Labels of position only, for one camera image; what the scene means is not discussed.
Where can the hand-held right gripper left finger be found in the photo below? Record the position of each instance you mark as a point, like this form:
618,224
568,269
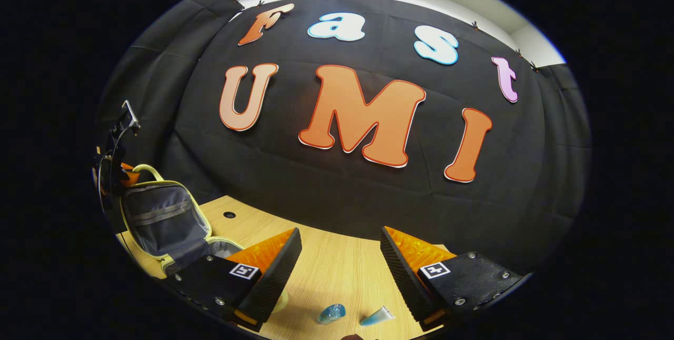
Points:
279,277

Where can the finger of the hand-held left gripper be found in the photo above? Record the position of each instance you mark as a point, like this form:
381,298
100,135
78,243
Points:
129,174

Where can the blue and white tube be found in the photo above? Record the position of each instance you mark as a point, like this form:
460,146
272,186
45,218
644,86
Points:
376,317

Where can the black backdrop cloth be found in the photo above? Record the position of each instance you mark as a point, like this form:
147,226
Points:
316,192

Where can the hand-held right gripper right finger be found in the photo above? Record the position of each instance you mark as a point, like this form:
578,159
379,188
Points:
405,277

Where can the blue skin care bottle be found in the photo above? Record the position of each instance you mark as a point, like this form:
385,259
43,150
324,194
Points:
330,313

